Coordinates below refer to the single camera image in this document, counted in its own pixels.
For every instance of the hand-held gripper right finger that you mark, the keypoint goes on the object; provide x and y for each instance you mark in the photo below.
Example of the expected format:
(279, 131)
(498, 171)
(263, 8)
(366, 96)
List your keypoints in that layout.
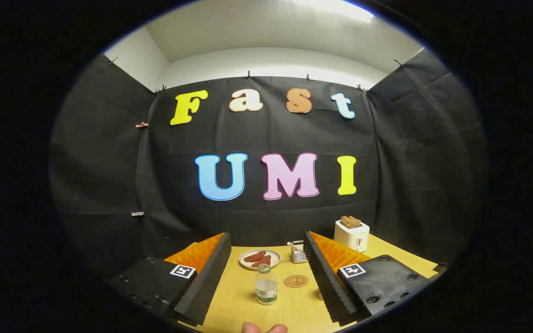
(329, 282)

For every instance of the toasted bread slice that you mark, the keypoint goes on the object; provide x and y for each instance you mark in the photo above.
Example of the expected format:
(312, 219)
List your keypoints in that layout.
(345, 222)
(355, 220)

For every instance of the round cork coaster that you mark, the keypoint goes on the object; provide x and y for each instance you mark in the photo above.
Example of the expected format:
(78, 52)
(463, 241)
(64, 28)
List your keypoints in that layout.
(296, 280)

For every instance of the white toaster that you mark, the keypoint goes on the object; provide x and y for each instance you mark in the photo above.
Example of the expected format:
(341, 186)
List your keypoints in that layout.
(350, 238)

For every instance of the black backdrop cloth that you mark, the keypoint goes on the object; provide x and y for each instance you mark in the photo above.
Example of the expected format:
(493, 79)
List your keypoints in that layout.
(266, 134)

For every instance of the brown meat patty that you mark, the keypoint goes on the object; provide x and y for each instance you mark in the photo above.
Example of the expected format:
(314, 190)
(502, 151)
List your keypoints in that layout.
(263, 262)
(253, 256)

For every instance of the white round plate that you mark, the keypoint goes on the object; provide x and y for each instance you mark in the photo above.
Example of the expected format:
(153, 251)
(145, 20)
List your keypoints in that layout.
(273, 257)

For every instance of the clear plastic juice bottle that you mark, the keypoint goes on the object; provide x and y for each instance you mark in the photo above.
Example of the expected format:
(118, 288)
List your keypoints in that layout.
(266, 289)

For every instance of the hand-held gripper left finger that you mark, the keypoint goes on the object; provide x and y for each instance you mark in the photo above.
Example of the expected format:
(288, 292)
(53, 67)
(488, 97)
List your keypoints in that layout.
(201, 291)

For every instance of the wooden table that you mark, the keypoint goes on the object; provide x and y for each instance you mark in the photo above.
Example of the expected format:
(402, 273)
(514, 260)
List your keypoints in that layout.
(289, 310)

